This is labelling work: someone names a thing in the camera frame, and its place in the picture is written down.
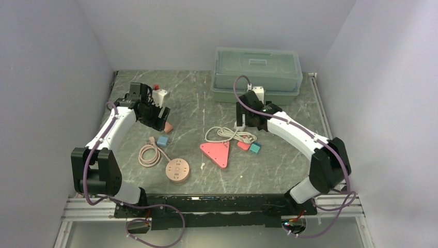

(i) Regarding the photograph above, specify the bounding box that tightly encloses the orange charger cube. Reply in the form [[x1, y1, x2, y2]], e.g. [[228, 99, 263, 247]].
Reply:
[[164, 122, 174, 133]]

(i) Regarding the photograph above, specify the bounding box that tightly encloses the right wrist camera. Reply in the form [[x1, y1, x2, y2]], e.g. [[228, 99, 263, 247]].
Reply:
[[252, 86, 265, 104]]

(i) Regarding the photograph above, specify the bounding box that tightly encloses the blue charger cube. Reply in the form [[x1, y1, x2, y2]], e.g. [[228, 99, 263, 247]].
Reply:
[[156, 136, 169, 147]]

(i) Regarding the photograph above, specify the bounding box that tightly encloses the aluminium rail frame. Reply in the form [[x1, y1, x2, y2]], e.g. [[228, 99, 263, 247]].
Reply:
[[53, 72, 377, 248]]

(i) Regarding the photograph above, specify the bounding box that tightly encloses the pink triangular socket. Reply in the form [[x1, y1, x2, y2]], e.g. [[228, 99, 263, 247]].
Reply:
[[199, 141, 230, 169]]

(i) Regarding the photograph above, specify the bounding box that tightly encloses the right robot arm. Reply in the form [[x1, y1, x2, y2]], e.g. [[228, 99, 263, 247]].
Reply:
[[237, 90, 351, 214]]

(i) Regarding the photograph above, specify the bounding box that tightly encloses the round pink socket hub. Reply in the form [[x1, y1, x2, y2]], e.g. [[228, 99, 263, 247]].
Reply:
[[165, 158, 190, 183]]

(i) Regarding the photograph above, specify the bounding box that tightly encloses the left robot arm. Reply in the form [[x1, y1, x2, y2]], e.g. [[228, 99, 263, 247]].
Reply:
[[71, 83, 170, 217]]

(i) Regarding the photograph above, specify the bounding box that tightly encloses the pink plug adapter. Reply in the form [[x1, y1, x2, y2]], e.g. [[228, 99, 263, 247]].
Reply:
[[237, 141, 252, 151]]

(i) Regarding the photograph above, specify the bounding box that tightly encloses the green plastic storage box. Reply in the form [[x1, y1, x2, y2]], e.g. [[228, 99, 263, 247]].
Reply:
[[211, 47, 303, 105]]

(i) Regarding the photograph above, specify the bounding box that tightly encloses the white power strip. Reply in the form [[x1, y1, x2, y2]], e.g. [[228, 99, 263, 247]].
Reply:
[[233, 114, 246, 132]]

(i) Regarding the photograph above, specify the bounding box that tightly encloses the pink cable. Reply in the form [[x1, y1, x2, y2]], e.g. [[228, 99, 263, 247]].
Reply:
[[138, 136, 172, 168]]

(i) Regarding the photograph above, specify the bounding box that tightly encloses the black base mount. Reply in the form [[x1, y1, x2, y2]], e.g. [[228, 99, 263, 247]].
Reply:
[[114, 193, 318, 230]]

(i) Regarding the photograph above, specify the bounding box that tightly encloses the white power strip cable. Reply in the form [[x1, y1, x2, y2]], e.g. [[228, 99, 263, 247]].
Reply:
[[205, 127, 257, 145]]

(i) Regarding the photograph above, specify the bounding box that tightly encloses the teal charger cube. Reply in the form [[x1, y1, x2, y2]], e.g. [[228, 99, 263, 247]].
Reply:
[[248, 142, 261, 154]]

